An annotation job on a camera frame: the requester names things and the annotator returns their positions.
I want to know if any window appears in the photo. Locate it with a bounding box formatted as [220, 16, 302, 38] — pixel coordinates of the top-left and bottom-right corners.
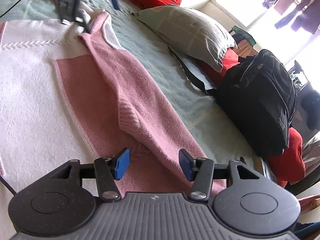
[212, 0, 320, 80]

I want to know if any black jacket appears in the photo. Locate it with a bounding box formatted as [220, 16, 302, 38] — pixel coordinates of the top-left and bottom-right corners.
[301, 90, 320, 130]

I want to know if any grey pillow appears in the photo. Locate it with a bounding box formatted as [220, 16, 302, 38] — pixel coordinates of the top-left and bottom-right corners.
[135, 5, 238, 73]

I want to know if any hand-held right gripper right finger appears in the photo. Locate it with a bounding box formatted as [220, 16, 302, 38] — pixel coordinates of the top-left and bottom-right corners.
[179, 148, 262, 202]

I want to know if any pink and white sweater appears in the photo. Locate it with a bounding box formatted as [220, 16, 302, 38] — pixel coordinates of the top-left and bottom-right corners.
[0, 11, 225, 198]

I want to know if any flat grey pouch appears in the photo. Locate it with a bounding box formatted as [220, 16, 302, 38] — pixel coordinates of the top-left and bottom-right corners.
[167, 46, 218, 96]

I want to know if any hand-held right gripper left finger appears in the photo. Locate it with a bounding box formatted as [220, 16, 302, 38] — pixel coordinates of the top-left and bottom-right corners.
[51, 147, 131, 202]

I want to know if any orange cloth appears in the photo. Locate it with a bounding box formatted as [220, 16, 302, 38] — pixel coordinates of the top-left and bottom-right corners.
[236, 42, 259, 57]

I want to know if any red blanket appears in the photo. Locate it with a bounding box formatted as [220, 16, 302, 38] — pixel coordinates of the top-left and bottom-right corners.
[200, 47, 306, 188]

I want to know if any orange patterned curtain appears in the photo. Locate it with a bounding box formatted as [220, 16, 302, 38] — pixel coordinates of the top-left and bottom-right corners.
[297, 195, 320, 211]

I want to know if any paperback book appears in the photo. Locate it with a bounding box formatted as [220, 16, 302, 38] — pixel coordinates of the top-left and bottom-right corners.
[254, 156, 279, 183]

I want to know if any green box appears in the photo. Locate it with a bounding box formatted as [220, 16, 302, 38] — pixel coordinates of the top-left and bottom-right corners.
[231, 25, 255, 45]

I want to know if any black backpack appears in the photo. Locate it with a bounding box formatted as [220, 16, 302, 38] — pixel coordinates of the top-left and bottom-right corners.
[215, 49, 298, 157]

